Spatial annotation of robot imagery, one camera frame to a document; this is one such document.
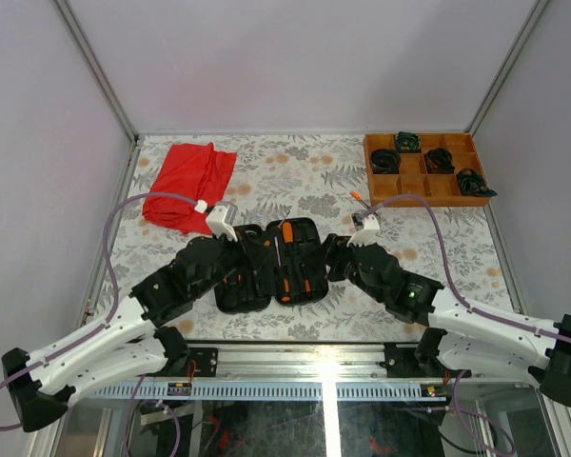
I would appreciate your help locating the red folded cloth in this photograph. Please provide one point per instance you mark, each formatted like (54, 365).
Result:
(198, 172)

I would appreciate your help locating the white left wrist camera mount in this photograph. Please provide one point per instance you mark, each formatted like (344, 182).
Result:
(220, 217)

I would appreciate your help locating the small orange precision screwdriver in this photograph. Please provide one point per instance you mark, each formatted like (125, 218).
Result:
(359, 199)

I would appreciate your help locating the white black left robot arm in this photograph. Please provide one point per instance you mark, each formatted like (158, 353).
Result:
(132, 338)

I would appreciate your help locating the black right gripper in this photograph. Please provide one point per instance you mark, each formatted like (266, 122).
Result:
(336, 250)

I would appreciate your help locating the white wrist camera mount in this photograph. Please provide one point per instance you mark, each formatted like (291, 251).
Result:
(220, 217)
(366, 227)

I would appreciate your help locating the large black handled screwdriver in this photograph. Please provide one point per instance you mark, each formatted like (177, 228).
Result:
(285, 292)

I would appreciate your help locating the orange compartment tray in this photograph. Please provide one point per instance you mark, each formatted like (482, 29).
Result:
(415, 177)

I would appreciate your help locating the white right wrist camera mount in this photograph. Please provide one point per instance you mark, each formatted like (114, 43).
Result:
(366, 227)

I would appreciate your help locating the small orange black screwdriver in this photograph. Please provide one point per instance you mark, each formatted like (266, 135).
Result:
(267, 252)

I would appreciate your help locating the black orange stubby screwdriver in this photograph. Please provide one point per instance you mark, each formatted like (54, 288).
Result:
(287, 233)

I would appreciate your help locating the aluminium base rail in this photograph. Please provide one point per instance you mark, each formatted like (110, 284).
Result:
(266, 372)

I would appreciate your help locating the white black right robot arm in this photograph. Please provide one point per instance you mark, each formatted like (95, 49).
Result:
(460, 334)

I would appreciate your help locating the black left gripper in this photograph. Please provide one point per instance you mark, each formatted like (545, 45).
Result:
(237, 247)

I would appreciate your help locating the black plastic tool case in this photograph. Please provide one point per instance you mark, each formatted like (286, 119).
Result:
(306, 246)

